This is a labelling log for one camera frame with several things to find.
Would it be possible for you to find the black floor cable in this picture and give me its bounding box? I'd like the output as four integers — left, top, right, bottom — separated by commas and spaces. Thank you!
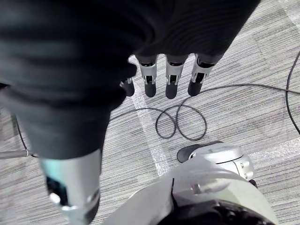
13, 83, 300, 158
285, 51, 300, 132

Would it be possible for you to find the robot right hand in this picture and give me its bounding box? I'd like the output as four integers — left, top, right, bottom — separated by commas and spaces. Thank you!
0, 0, 262, 225

